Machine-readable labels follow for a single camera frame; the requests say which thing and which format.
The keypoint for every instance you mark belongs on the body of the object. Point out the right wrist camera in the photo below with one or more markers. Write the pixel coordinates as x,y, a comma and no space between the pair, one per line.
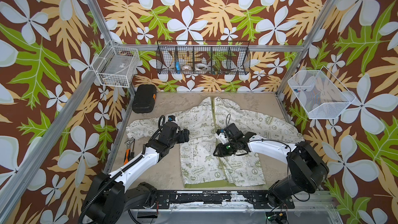
221,136

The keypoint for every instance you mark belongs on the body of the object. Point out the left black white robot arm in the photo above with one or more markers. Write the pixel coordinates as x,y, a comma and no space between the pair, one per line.
109,195

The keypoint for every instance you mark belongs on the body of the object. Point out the white wire basket left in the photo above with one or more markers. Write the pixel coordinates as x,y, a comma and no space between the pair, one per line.
116,65

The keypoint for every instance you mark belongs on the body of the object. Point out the white green printed jacket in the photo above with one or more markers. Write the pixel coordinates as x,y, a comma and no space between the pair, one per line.
210,160

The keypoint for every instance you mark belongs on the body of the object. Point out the white tape roll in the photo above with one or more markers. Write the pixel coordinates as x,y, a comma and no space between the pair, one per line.
201,67

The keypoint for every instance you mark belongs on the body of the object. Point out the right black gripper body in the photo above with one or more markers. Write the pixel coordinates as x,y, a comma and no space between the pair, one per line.
227,149

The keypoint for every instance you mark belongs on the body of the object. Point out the blue item in basket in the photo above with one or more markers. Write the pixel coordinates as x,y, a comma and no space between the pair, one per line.
177,65

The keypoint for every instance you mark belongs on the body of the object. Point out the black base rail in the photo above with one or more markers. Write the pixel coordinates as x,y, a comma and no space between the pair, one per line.
164,199

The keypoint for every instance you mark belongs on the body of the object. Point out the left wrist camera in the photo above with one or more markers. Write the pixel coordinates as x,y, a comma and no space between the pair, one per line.
171,118

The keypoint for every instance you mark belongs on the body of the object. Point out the black tool case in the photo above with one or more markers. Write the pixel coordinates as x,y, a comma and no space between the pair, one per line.
144,99

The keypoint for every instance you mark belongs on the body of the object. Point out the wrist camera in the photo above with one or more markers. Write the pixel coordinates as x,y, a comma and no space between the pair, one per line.
171,118
221,136

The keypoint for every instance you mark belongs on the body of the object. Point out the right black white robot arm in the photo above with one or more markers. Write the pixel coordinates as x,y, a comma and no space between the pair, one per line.
306,169

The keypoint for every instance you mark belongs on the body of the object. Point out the orange handled wrench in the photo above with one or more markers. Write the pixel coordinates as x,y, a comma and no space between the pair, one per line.
129,152

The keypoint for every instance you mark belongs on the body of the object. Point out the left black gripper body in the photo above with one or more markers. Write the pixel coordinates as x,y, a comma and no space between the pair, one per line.
178,138

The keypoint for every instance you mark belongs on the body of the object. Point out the black wire wall basket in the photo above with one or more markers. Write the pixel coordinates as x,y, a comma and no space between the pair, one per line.
222,57

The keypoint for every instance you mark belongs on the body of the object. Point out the white mesh basket right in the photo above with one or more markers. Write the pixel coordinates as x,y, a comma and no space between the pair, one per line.
321,94

